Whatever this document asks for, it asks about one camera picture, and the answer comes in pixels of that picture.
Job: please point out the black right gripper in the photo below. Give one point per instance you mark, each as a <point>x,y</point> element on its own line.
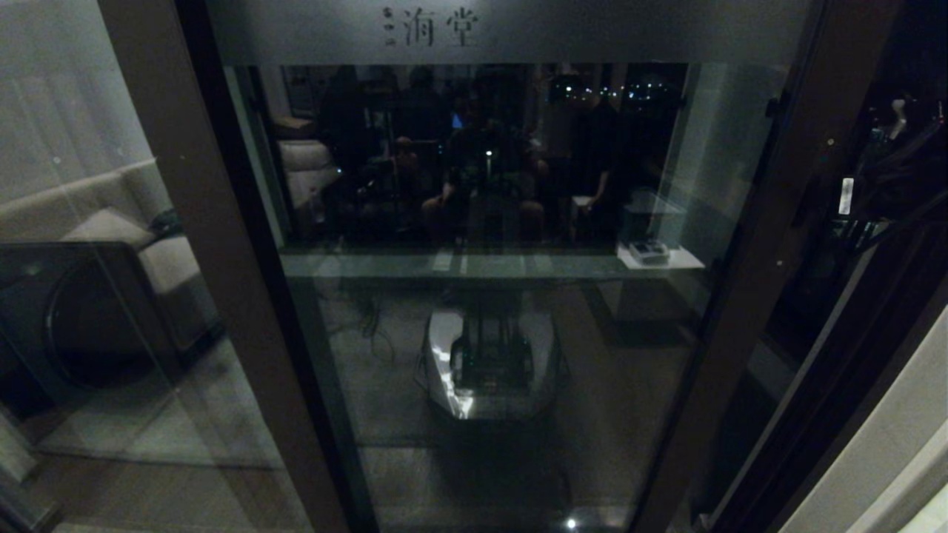
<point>903,178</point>

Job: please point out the dark brown door jamb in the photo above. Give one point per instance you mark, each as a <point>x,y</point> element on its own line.
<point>852,400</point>

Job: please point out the light grey rug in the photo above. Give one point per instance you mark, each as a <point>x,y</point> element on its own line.
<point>170,422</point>

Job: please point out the brown framed sliding glass door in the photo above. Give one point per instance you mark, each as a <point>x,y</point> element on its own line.
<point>740,333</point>

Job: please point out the brown framed fixed glass panel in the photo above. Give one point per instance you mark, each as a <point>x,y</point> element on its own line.
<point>255,333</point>

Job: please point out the dark grey upholstered seat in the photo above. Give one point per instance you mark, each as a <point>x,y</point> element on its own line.
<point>81,318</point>

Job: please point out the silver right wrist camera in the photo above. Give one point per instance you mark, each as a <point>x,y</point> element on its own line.
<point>900,115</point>

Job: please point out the light beige sofa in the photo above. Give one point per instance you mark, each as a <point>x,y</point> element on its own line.
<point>167,274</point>

